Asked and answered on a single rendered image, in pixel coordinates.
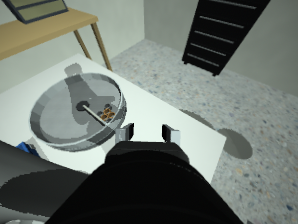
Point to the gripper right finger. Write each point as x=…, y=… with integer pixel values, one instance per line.
x=170, y=135

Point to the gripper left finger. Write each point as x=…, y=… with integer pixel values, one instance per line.
x=125, y=133

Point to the blue open crate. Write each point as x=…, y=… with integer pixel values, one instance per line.
x=28, y=148

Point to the grey metal ring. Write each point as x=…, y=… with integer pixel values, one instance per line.
x=99, y=113
x=107, y=105

